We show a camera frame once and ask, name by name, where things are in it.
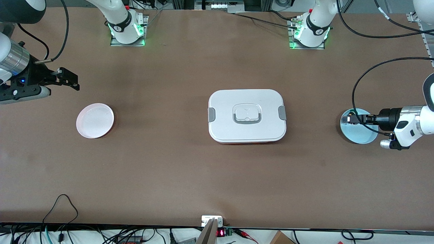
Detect grey metal bar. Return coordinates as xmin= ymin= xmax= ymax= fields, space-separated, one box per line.
xmin=196 ymin=218 xmax=218 ymax=244

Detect grey power strip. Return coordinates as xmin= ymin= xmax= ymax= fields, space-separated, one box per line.
xmin=195 ymin=0 xmax=245 ymax=11

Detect black cable loop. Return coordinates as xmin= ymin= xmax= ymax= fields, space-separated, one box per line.
xmin=341 ymin=229 xmax=374 ymax=241

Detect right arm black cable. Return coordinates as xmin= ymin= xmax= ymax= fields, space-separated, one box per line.
xmin=17 ymin=0 xmax=70 ymax=65

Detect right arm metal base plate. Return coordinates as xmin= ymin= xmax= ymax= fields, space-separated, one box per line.
xmin=110 ymin=15 xmax=149 ymax=47

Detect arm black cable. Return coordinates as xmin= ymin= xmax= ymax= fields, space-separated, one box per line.
xmin=17 ymin=0 xmax=70 ymax=65
xmin=337 ymin=0 xmax=434 ymax=136

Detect red clip leads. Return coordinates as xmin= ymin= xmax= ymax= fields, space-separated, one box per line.
xmin=234 ymin=229 xmax=259 ymax=244

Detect white lidded lunch box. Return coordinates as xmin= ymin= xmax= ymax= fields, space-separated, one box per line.
xmin=208 ymin=89 xmax=287 ymax=144

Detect pink round plate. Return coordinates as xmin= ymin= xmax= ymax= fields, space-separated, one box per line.
xmin=76 ymin=103 xmax=115 ymax=139

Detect looped black cable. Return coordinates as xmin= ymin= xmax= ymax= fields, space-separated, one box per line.
xmin=42 ymin=194 xmax=79 ymax=226

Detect aluminium frame profile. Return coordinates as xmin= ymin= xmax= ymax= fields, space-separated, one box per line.
xmin=406 ymin=12 xmax=434 ymax=68

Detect brown cardboard piece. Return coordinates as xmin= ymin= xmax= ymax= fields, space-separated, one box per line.
xmin=270 ymin=230 xmax=296 ymax=244

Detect thin black table cable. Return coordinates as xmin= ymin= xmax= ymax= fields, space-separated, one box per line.
xmin=232 ymin=10 xmax=300 ymax=31

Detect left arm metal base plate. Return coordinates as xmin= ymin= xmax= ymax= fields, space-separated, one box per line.
xmin=288 ymin=19 xmax=326 ymax=50

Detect light blue round plate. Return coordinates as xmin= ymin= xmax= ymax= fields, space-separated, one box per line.
xmin=340 ymin=108 xmax=379 ymax=145

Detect small white box device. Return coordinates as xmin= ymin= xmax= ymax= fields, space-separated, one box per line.
xmin=201 ymin=216 xmax=223 ymax=227

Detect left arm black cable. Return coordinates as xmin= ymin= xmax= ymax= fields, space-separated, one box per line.
xmin=337 ymin=0 xmax=434 ymax=136

